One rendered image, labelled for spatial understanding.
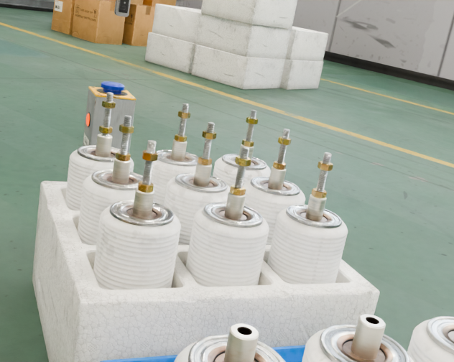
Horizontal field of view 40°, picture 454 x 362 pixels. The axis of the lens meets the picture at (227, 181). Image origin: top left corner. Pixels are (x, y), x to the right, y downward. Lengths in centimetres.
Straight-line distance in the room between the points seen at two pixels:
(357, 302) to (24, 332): 47
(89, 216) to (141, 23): 408
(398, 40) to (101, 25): 298
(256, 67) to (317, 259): 286
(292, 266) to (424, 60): 546
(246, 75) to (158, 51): 71
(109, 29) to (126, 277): 402
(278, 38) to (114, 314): 316
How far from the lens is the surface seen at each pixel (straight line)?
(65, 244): 82
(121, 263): 72
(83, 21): 475
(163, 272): 73
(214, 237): 75
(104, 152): 95
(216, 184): 89
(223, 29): 366
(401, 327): 119
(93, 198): 82
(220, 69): 365
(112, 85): 110
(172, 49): 392
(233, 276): 76
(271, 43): 371
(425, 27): 623
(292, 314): 79
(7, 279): 111
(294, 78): 393
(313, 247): 80
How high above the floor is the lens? 52
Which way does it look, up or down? 17 degrees down
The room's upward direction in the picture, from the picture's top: 10 degrees clockwise
